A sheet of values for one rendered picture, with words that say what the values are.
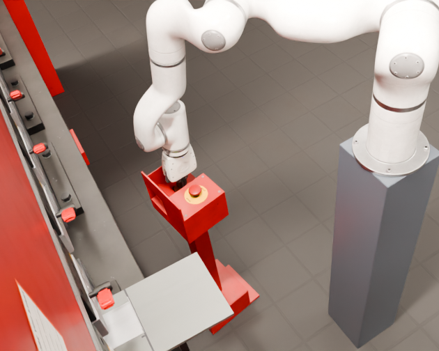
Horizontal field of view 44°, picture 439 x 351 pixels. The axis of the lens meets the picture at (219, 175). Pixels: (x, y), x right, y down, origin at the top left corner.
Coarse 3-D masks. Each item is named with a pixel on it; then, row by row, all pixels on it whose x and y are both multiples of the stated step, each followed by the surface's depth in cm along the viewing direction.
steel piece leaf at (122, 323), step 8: (128, 304) 121; (112, 312) 120; (120, 312) 120; (128, 312) 120; (112, 320) 119; (120, 320) 119; (128, 320) 118; (136, 320) 118; (112, 328) 118; (120, 328) 118; (128, 328) 117; (136, 328) 117; (104, 336) 117; (112, 336) 117; (120, 336) 116; (128, 336) 116; (136, 336) 116; (112, 344) 115; (120, 344) 115
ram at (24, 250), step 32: (0, 128) 89; (0, 160) 70; (0, 192) 57; (32, 192) 90; (0, 224) 49; (32, 224) 70; (0, 256) 42; (32, 256) 58; (0, 288) 38; (32, 288) 49; (64, 288) 71; (0, 320) 34; (64, 320) 58
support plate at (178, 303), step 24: (192, 264) 126; (144, 288) 123; (168, 288) 122; (192, 288) 122; (216, 288) 121; (144, 312) 119; (168, 312) 119; (192, 312) 118; (216, 312) 117; (144, 336) 116; (168, 336) 115; (192, 336) 115
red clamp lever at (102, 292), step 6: (108, 282) 95; (96, 288) 94; (102, 288) 94; (108, 288) 94; (90, 294) 94; (96, 294) 94; (102, 294) 90; (108, 294) 89; (102, 300) 87; (108, 300) 87; (102, 306) 86; (108, 306) 87
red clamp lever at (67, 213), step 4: (72, 204) 107; (64, 208) 106; (68, 208) 103; (72, 208) 103; (76, 208) 108; (60, 212) 106; (64, 212) 100; (68, 212) 99; (72, 212) 99; (56, 216) 106; (60, 216) 106; (64, 216) 99; (68, 216) 99; (72, 216) 99; (64, 220) 99; (68, 220) 99
